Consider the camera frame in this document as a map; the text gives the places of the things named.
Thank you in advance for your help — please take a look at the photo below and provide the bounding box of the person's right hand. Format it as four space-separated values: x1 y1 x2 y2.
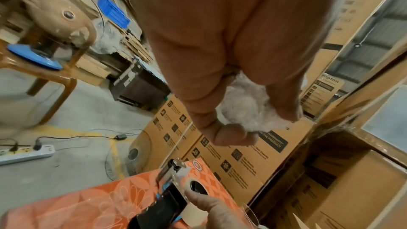
183 186 256 229

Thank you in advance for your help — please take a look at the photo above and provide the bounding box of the person's left hand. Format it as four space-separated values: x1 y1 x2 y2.
127 0 348 147

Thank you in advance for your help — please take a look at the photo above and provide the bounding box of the tape dispenser with tape roll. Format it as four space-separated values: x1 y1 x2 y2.
128 157 211 229

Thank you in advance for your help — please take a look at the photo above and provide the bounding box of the stack of Crompton cartons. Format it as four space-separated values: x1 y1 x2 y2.
136 0 407 229

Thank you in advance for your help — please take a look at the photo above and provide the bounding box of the blue flat packet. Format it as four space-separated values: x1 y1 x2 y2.
97 0 133 31

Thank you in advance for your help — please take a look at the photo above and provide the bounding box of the black storage crate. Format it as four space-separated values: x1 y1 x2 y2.
108 59 172 112

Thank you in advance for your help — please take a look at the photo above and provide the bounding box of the crumpled clear plastic bag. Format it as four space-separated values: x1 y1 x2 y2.
87 18 125 56

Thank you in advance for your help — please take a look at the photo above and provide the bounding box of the orange floral tablecloth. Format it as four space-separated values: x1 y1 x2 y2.
0 156 250 229

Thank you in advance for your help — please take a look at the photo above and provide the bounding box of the brown plastic chair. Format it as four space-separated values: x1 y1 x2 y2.
0 0 100 126

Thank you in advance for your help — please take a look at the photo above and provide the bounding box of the blue disc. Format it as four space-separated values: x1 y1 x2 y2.
6 43 65 72

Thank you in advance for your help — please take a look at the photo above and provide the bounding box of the white power strip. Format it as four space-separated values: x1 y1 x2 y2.
0 144 58 167

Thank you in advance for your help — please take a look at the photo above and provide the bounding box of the wire-guard floor fan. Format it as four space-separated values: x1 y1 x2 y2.
103 129 154 182

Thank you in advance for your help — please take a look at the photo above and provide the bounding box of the black power cable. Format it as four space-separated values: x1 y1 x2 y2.
31 132 119 149

